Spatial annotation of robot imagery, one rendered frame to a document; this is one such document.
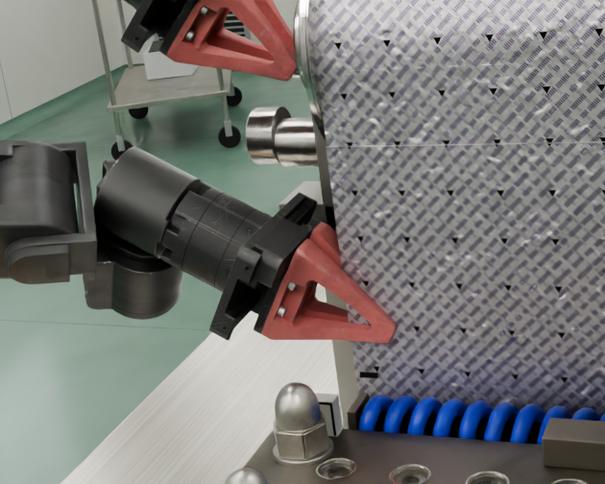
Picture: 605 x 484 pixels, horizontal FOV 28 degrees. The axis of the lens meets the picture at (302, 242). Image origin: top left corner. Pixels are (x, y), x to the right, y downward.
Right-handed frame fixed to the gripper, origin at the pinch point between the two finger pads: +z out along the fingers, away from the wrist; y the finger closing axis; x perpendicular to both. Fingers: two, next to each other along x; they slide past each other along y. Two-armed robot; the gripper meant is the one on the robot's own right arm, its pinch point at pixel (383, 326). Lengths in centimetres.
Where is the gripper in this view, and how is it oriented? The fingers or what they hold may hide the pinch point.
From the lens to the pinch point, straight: 75.1
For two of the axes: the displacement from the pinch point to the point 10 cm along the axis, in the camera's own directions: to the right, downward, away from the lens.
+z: 8.8, 4.5, -1.7
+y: -3.6, 3.7, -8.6
